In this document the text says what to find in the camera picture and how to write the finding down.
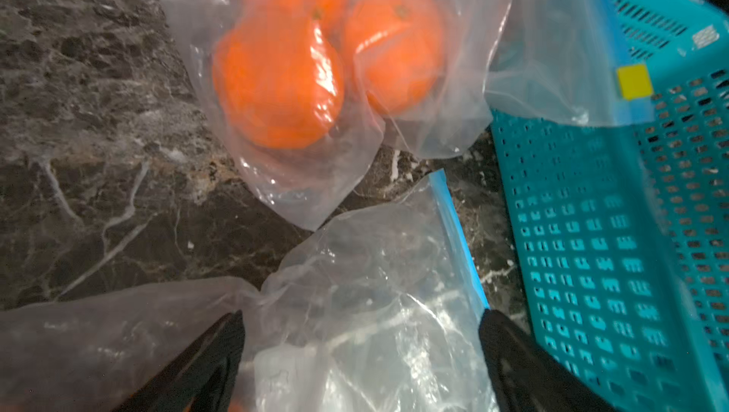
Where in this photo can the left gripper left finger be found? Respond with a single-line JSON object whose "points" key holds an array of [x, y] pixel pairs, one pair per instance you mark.
{"points": [[201, 378]]}

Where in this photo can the far bag orange right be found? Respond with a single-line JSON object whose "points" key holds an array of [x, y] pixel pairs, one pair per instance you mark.
{"points": [[394, 51]]}

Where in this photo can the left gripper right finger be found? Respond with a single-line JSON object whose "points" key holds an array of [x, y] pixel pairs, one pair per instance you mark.
{"points": [[524, 376]]}

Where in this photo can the clear zip-top bag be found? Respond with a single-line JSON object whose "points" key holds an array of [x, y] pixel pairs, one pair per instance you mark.
{"points": [[376, 311], [563, 61]]}

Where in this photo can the teal plastic basket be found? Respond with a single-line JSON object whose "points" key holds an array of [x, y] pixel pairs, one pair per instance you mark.
{"points": [[622, 232]]}

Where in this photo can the far bag orange bottom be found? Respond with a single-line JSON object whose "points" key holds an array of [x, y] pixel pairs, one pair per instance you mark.
{"points": [[279, 80]]}

